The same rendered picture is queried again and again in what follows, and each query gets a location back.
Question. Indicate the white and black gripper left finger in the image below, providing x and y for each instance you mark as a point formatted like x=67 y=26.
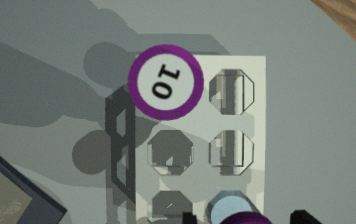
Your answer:
x=189 y=218

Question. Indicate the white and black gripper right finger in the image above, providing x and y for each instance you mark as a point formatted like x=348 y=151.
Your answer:
x=302 y=217

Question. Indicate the beige bucket adapter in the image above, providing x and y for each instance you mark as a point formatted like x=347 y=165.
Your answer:
x=13 y=201

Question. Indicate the grey bench mat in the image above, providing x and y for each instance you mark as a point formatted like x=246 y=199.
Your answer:
x=67 y=121

